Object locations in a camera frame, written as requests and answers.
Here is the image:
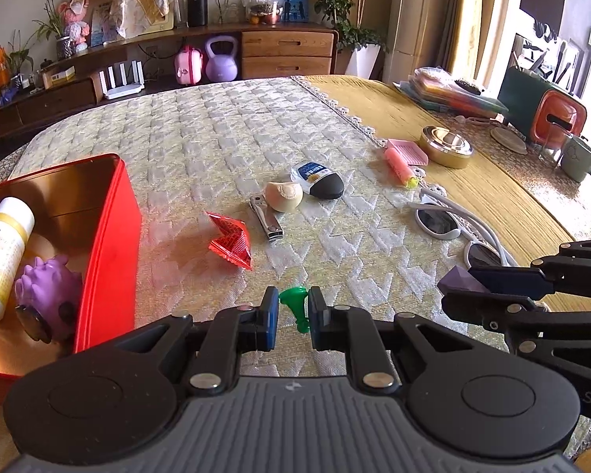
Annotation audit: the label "beige garlic shaped toy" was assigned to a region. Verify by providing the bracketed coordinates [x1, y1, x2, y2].
[264, 182, 304, 212]

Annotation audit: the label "pink plush doll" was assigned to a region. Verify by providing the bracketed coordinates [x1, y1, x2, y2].
[57, 0, 90, 54]

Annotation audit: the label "green orange tissue box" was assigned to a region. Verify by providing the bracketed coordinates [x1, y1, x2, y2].
[498, 66, 587, 144]

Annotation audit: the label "white yellow bottle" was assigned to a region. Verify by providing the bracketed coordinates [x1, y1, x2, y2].
[0, 197, 35, 320]

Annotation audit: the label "bag of fruit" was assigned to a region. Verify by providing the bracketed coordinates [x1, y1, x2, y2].
[241, 0, 284, 24]

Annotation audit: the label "white standing air conditioner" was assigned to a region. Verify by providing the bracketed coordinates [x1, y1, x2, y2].
[382, 0, 448, 83]

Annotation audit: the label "yellow table runner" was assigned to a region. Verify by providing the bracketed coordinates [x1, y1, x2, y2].
[296, 76, 591, 309]

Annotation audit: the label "gold round tin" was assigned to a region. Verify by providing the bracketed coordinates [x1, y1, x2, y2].
[417, 126, 474, 169]

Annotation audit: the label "pink tube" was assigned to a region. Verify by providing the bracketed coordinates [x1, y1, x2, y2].
[384, 147, 420, 189]

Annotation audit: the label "green small funnel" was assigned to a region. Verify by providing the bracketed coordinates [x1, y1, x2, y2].
[279, 286, 309, 333]

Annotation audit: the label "purple kettlebell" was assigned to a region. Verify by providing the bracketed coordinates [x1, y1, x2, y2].
[205, 35, 238, 82]

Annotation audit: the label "black white small bottle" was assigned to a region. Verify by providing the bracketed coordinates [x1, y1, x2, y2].
[290, 161, 345, 200]

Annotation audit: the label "green mug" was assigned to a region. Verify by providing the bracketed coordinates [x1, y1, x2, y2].
[559, 136, 591, 182]

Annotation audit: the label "wooden tv cabinet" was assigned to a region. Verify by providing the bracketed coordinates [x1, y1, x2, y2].
[0, 24, 337, 159]

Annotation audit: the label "stack of books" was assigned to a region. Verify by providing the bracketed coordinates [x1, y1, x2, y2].
[393, 67, 508, 119]

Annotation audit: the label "silver nail clipper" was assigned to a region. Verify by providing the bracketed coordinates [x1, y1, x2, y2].
[249, 194, 284, 242]

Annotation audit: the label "purple spiky toy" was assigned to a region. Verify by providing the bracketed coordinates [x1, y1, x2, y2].
[13, 255, 83, 344]

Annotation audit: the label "red paper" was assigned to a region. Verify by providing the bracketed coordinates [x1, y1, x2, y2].
[206, 211, 252, 270]

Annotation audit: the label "glass cup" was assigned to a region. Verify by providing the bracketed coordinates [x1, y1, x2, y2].
[539, 113, 572, 164]

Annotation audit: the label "black speaker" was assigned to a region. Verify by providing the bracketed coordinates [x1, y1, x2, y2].
[186, 0, 209, 28]

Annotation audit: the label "tall green plant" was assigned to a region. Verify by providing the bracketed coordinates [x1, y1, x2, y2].
[314, 0, 384, 79]

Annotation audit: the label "white quilted table mat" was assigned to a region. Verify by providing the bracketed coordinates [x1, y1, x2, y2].
[9, 76, 514, 380]

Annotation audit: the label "white sunglasses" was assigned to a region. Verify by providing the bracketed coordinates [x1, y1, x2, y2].
[409, 188, 518, 268]

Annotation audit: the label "white router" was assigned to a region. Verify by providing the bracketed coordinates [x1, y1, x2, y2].
[99, 60, 145, 101]

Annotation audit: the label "red metal tin box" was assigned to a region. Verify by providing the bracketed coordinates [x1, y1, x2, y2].
[0, 154, 141, 404]

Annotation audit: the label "round coaster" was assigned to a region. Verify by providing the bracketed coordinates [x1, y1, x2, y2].
[490, 127, 527, 156]

